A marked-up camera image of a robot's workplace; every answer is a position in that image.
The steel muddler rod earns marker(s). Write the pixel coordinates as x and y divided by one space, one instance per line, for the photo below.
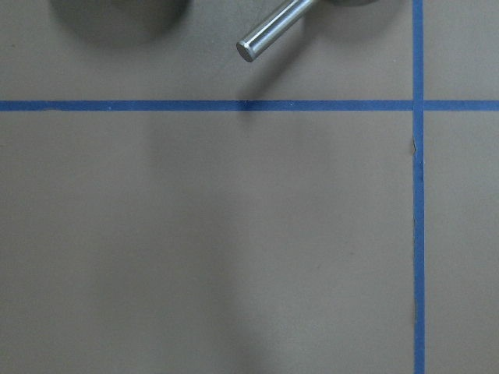
263 35

